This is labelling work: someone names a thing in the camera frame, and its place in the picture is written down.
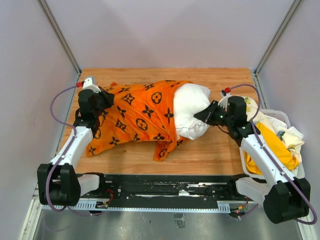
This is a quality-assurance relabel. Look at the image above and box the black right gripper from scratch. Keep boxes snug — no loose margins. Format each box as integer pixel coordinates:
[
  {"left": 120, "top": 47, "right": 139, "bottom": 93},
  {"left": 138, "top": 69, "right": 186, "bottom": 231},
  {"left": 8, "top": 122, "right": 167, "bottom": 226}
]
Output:
[{"left": 195, "top": 100, "right": 234, "bottom": 128}]

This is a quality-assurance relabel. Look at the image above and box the white pillow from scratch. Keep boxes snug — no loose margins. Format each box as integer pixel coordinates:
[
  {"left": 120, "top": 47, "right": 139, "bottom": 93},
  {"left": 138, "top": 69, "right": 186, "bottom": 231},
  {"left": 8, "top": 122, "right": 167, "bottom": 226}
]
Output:
[{"left": 173, "top": 83, "right": 211, "bottom": 140}]

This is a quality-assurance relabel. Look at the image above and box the orange patterned pillowcase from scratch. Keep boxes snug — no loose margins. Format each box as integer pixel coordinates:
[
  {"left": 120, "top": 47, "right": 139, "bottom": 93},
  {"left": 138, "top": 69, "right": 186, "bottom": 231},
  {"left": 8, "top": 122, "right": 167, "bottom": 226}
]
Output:
[{"left": 85, "top": 80, "right": 187, "bottom": 162}]

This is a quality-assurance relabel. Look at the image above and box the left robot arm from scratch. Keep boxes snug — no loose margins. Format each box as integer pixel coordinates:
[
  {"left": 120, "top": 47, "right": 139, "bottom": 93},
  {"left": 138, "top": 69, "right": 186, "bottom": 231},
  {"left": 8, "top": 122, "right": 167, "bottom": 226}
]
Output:
[{"left": 37, "top": 86, "right": 115, "bottom": 212}]

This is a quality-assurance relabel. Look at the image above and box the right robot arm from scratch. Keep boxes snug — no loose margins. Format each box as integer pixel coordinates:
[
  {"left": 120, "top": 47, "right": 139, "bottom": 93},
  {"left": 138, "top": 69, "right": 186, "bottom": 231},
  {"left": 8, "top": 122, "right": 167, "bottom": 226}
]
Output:
[{"left": 194, "top": 96, "right": 311, "bottom": 224}]

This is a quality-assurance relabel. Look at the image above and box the white plastic laundry basket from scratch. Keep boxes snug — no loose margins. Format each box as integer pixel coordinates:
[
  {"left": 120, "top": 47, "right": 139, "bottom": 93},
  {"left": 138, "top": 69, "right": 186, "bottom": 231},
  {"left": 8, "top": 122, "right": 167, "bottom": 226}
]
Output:
[{"left": 239, "top": 109, "right": 305, "bottom": 180}]

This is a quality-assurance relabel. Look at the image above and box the yellow cloth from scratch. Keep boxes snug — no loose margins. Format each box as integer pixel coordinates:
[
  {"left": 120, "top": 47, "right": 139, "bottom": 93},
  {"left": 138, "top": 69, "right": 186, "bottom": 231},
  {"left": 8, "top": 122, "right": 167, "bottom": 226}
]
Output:
[{"left": 243, "top": 122, "right": 300, "bottom": 175}]

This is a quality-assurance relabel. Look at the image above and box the white cartoon print cloth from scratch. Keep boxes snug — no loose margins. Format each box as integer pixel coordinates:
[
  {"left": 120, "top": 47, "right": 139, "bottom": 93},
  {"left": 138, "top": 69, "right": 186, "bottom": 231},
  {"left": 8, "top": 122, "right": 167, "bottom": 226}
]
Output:
[{"left": 253, "top": 111, "right": 305, "bottom": 169}]

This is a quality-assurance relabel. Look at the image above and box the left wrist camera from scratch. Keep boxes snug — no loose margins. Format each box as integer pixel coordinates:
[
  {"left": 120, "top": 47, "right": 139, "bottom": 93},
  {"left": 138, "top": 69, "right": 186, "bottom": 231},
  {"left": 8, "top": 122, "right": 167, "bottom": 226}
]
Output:
[{"left": 82, "top": 76, "right": 100, "bottom": 93}]

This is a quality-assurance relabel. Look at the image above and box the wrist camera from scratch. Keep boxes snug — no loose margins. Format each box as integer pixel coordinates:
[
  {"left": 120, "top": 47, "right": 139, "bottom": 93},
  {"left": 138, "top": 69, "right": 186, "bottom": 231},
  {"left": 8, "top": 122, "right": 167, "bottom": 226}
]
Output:
[
  {"left": 218, "top": 87, "right": 232, "bottom": 109},
  {"left": 82, "top": 76, "right": 100, "bottom": 93}
]

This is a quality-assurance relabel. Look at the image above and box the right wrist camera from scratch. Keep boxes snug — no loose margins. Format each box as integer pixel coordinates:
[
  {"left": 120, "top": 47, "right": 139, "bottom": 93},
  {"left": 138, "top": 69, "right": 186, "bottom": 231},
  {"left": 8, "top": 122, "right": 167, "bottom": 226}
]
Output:
[{"left": 218, "top": 87, "right": 232, "bottom": 109}]

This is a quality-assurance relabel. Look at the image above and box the left aluminium frame post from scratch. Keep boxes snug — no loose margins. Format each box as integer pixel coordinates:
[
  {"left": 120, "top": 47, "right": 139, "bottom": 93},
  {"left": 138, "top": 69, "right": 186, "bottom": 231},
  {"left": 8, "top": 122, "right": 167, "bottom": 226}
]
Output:
[{"left": 36, "top": 0, "right": 82, "bottom": 75}]

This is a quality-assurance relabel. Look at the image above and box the aluminium frame post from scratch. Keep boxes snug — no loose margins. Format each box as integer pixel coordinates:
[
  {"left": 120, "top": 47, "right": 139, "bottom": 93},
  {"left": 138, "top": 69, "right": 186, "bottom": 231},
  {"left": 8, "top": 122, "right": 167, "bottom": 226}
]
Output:
[
  {"left": 254, "top": 0, "right": 304, "bottom": 75},
  {"left": 36, "top": 0, "right": 82, "bottom": 75}
]

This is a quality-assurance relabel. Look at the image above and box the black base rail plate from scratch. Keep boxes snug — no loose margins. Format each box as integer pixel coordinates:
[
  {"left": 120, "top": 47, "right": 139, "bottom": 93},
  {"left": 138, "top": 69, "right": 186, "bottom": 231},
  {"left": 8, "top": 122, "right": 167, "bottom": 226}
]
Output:
[{"left": 81, "top": 174, "right": 253, "bottom": 206}]

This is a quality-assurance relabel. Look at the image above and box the grey slotted cable duct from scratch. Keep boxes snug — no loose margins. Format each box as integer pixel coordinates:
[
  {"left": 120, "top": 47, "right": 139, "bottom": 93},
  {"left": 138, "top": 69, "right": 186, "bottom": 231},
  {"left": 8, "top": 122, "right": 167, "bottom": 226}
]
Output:
[{"left": 41, "top": 200, "right": 231, "bottom": 213}]

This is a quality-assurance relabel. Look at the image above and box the right aluminium frame post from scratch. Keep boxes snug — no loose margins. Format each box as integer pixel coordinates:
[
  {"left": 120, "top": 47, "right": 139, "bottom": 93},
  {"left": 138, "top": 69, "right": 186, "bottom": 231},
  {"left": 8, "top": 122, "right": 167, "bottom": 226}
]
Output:
[{"left": 254, "top": 0, "right": 304, "bottom": 75}]

